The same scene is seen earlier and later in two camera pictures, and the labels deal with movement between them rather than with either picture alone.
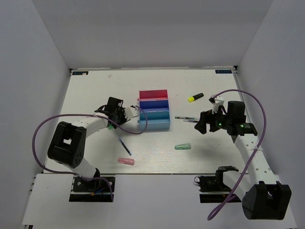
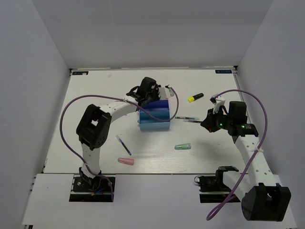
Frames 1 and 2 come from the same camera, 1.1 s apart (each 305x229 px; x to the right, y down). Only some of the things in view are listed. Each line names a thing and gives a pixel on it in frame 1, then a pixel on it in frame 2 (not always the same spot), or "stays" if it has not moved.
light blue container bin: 156,119 stays
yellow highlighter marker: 192,98 stays
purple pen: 190,120 stays
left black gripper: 121,110 to 156,89
